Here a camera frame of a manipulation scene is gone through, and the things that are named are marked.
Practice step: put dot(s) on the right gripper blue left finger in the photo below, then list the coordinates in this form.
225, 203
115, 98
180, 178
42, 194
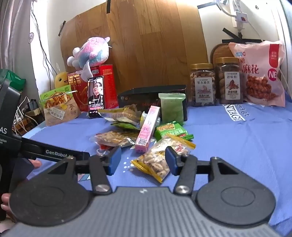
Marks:
100, 168

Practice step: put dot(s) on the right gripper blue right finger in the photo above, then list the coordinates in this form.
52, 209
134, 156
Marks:
183, 166

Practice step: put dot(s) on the clear nut snack bag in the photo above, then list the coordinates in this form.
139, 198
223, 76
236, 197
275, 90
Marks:
114, 138

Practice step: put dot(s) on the yellow peanut snack bag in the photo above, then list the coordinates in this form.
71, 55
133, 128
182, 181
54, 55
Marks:
153, 161

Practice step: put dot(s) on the pink snack bar box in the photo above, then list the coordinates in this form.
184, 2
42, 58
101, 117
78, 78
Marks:
147, 130

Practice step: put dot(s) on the green biscuit packet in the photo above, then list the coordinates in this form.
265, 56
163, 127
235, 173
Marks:
173, 128

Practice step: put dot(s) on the dark green snack packet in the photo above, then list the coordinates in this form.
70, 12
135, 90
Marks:
125, 126

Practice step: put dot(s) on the pale green snack packet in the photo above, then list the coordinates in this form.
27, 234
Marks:
172, 107

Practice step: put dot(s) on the orange clear snack bag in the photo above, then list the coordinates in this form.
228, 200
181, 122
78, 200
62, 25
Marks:
123, 115

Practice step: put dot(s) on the person's left hand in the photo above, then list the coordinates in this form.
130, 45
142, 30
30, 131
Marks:
5, 197

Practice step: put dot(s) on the blue printed tablecloth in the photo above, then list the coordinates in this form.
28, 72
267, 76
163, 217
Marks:
253, 138

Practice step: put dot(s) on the green brown snack pouch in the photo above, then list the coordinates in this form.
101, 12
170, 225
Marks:
59, 106

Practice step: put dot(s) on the green bag at left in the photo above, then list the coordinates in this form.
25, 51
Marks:
15, 81

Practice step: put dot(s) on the black tin box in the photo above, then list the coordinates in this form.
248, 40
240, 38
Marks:
144, 97

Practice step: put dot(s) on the smartphone showing video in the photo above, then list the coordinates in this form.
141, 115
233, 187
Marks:
96, 99

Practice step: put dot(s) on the yellow duck plush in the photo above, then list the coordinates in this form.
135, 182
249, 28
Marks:
61, 80

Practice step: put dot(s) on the red gift box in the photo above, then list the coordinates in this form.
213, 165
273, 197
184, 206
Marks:
81, 94

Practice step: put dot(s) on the cashew jar gold lid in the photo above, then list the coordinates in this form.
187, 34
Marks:
203, 86

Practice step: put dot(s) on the grey curtain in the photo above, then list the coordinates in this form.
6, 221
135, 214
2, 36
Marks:
13, 18

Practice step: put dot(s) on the pecan jar gold lid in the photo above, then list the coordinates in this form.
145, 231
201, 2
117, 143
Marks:
228, 80

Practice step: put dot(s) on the pink blue plush toy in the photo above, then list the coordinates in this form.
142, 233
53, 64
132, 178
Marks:
94, 52

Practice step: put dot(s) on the round wooden board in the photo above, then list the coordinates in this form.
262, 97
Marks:
220, 50

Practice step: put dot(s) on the wooden board backdrop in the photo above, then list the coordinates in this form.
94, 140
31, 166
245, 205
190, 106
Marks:
152, 43

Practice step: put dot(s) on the pink fried dough bag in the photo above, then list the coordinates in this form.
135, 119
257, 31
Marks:
259, 65

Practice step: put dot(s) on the white power strip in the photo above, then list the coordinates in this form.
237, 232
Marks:
239, 18

